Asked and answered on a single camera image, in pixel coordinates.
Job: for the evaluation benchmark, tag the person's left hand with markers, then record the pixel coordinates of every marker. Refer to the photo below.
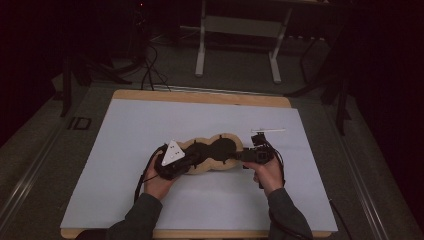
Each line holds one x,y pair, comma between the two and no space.
155,186

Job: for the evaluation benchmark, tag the white metal stand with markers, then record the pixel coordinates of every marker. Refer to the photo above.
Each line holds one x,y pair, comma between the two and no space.
200,50

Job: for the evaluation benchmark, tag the black metal stand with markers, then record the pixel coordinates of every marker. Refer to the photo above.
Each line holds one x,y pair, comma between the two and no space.
341,110
66,86

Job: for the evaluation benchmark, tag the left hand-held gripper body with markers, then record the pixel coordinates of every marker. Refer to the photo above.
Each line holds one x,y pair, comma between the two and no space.
173,155

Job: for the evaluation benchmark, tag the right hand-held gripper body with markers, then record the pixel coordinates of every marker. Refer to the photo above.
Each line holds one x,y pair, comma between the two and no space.
258,156

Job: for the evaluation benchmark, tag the white table sheet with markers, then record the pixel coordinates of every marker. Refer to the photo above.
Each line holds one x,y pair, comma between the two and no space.
200,116

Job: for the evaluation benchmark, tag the person's right hand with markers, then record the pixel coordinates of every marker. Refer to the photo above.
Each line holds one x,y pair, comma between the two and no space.
270,176

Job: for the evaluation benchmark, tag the metal floor rail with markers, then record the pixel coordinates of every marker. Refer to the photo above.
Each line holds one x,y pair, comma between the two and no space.
30,173
356,173
200,89

